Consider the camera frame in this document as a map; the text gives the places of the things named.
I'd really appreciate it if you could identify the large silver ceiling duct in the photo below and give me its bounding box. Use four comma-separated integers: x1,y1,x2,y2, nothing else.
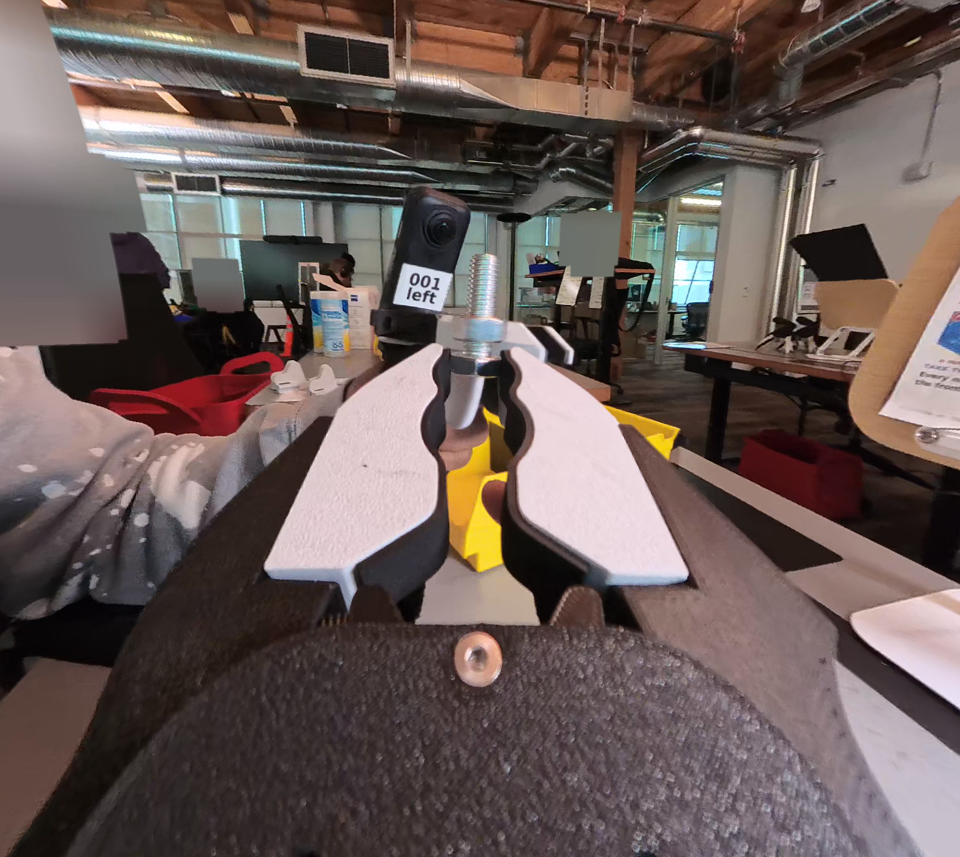
52,20,699,127

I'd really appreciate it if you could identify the wooden side table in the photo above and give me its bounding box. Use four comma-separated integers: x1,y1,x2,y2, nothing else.
247,347,387,408

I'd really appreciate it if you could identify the wooden standing desk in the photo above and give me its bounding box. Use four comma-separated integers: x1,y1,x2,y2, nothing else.
525,257,655,380

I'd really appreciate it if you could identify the dark chair back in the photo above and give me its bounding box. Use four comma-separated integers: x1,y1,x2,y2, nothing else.
41,232,198,401

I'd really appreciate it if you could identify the black desk gadget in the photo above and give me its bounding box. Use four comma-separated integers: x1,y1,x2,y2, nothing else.
757,315,823,353

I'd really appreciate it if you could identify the white air vent grille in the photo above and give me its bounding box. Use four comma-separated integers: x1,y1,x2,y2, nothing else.
297,24,397,86

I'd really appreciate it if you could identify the person's left hand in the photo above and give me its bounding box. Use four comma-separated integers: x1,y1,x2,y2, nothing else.
438,423,490,473

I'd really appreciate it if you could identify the person's left forearm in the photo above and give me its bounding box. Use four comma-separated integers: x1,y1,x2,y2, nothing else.
0,345,357,622

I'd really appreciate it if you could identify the black floor lamp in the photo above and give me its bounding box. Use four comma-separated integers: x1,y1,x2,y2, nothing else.
496,212,531,323

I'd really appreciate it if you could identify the instruction sheet on stand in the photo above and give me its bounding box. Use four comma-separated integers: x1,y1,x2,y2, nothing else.
849,197,960,473

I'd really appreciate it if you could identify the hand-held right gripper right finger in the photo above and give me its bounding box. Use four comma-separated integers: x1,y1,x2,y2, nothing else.
501,347,691,588

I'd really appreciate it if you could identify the printed instruction sheet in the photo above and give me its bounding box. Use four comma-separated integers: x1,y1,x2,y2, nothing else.
879,305,960,428

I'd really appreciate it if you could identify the person's right hand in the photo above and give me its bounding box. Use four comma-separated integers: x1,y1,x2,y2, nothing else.
480,478,513,528

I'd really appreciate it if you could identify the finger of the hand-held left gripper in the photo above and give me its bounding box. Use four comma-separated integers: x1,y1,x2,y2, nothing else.
435,315,486,431
502,321,576,366

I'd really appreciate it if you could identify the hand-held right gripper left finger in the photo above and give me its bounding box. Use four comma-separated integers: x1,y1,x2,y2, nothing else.
264,344,453,614

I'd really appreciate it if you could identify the black wall screen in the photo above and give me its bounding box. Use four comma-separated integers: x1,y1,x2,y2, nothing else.
240,238,351,303

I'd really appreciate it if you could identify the silver hex bolt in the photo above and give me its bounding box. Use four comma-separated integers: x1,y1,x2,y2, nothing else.
450,253,505,378

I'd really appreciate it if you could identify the silver ventilation duct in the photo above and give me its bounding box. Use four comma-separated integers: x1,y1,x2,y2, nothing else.
637,125,824,342

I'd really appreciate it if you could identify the background board stand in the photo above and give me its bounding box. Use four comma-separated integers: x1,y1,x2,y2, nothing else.
789,223,901,357

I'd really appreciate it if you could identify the blue white wipes canister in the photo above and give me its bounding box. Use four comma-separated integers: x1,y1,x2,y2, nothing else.
309,292,352,357

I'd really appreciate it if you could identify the white board stand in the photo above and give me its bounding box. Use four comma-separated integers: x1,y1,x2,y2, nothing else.
851,587,960,713

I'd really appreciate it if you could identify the white cardboard box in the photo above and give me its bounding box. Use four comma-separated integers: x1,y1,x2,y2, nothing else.
346,285,381,350

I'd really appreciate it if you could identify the long silver ceiling duct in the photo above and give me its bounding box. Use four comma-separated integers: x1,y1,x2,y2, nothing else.
82,107,526,198

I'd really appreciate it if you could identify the yellow plastic bin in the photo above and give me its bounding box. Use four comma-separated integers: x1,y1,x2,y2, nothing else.
447,407,682,571

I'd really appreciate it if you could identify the wooden background desk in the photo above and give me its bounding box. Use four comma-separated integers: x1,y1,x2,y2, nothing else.
663,339,864,465

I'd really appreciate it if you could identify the red plastic tub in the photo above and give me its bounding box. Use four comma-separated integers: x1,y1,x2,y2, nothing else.
88,350,286,438

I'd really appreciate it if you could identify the red floor crate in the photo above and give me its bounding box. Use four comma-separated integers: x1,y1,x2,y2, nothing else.
738,429,865,522

